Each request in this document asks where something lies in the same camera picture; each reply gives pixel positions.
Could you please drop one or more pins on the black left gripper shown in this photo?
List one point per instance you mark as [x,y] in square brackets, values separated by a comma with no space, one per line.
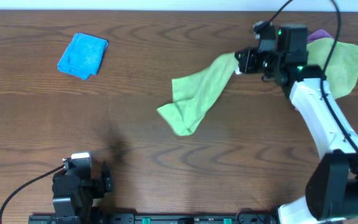
[104,183]

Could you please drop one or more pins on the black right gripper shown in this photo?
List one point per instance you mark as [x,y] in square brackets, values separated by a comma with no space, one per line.
[246,65]

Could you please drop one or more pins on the light green cloth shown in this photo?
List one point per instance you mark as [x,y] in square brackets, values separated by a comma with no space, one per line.
[194,95]

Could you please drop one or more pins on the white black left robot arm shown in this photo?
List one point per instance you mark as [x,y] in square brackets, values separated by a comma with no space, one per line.
[76,207]

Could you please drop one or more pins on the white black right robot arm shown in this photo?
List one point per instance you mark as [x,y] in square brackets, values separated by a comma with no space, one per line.
[331,194]

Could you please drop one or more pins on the purple cloth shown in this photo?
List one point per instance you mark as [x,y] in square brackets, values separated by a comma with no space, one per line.
[319,34]

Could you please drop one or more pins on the olive green cloth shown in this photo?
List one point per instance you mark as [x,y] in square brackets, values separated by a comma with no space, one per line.
[342,70]

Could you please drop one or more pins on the folded blue cloth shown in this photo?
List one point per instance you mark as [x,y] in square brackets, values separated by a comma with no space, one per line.
[83,56]

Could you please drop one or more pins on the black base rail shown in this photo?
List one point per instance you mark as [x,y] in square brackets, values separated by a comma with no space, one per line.
[128,218]

